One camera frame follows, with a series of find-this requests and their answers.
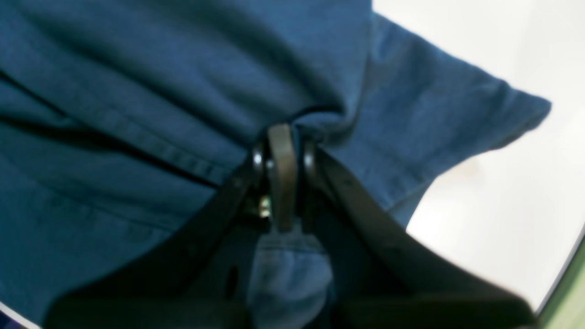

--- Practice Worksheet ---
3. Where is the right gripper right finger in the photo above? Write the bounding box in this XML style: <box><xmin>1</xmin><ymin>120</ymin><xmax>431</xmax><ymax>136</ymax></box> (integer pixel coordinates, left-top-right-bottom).
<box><xmin>303</xmin><ymin>140</ymin><xmax>537</xmax><ymax>329</ymax></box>

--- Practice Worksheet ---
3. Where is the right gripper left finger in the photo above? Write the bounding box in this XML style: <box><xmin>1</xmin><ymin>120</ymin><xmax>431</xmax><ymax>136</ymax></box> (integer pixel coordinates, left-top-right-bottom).
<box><xmin>43</xmin><ymin>124</ymin><xmax>298</xmax><ymax>329</ymax></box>

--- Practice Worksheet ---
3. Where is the dark blue t-shirt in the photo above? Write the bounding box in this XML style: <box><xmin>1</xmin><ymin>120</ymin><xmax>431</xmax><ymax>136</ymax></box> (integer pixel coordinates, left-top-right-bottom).
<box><xmin>1</xmin><ymin>0</ymin><xmax>552</xmax><ymax>323</ymax></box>

